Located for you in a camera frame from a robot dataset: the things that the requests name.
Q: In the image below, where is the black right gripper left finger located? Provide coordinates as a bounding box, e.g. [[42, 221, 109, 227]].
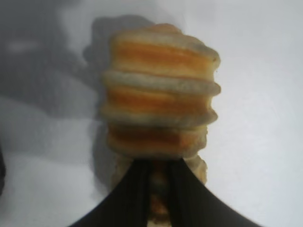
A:
[[71, 159, 154, 227]]

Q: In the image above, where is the long striped bread loaf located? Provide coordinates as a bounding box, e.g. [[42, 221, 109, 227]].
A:
[[98, 22, 222, 227]]

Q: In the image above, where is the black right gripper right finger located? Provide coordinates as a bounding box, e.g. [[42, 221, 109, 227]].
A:
[[165, 158, 303, 227]]

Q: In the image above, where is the dark brown wicker basket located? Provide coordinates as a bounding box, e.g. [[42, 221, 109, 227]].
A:
[[0, 141, 7, 197]]

